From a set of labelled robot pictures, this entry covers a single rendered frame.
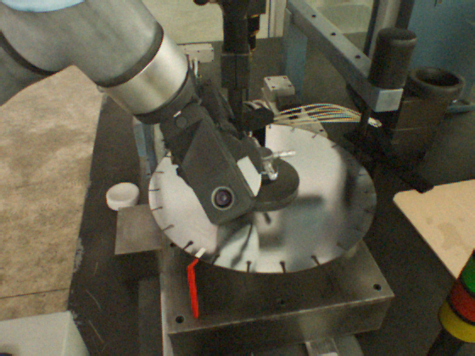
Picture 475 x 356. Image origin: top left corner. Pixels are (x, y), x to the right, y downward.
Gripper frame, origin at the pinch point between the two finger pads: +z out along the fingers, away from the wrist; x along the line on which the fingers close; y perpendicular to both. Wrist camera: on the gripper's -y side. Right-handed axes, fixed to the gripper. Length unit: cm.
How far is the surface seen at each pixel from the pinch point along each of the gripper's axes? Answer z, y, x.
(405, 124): 37, 24, -30
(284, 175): 6.5, 4.9, -4.2
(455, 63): 53, 45, -54
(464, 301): -0.1, -20.9, -15.5
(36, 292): 65, 50, 111
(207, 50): 41, 93, 8
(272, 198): 4.3, 0.8, -1.8
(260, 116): 2.9, 14.3, -4.9
